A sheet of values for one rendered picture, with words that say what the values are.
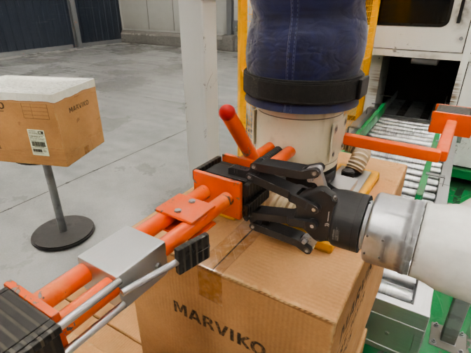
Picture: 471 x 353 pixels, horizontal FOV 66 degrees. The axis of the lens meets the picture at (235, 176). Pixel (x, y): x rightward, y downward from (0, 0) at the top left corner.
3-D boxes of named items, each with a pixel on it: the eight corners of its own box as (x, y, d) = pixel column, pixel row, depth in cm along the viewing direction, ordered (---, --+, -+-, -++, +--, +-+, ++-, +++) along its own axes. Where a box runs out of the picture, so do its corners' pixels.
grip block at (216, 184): (221, 182, 63) (220, 150, 60) (271, 197, 58) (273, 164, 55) (190, 203, 56) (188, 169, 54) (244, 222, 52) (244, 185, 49)
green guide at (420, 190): (439, 120, 295) (442, 109, 291) (454, 122, 290) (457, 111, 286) (412, 208, 172) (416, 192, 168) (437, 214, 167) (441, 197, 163)
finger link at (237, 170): (258, 182, 51) (258, 162, 50) (228, 174, 53) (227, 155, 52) (263, 178, 52) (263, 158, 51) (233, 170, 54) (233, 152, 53)
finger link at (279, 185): (315, 216, 47) (319, 208, 46) (242, 181, 51) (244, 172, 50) (325, 203, 50) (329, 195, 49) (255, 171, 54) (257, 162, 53)
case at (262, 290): (264, 242, 130) (269, 136, 113) (380, 283, 111) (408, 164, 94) (145, 375, 84) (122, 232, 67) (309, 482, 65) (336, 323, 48)
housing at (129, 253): (130, 253, 45) (125, 223, 43) (171, 273, 42) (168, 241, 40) (81, 287, 40) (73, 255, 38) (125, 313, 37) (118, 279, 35)
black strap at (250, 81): (275, 75, 85) (276, 57, 83) (378, 87, 73) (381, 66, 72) (220, 94, 68) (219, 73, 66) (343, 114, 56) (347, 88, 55)
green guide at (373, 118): (371, 111, 320) (373, 101, 316) (384, 112, 315) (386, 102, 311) (305, 181, 197) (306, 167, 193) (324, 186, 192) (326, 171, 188)
